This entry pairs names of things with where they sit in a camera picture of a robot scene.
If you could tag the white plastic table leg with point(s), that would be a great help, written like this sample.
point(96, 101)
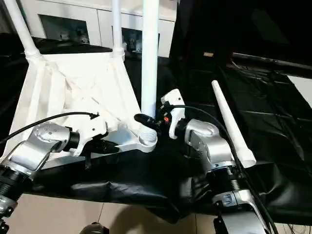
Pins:
point(231, 122)
point(118, 29)
point(24, 31)
point(150, 61)

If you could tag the white plastic table top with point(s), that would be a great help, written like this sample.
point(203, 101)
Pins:
point(73, 85)

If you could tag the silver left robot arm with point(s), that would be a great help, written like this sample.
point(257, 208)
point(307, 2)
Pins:
point(41, 143)

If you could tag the black case with yellow label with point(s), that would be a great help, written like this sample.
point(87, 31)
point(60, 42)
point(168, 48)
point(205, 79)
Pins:
point(195, 26)

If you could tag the black work mat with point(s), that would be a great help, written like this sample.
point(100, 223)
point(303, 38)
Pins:
point(268, 126)

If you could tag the white cabinet with glass doors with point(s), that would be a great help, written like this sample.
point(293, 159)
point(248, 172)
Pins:
point(97, 17)

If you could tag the black metal rod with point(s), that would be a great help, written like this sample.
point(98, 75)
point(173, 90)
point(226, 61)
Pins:
point(268, 62)

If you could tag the white flat board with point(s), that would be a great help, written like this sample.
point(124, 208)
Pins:
point(302, 90)

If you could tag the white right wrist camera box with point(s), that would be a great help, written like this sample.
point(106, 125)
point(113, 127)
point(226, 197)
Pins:
point(175, 102)

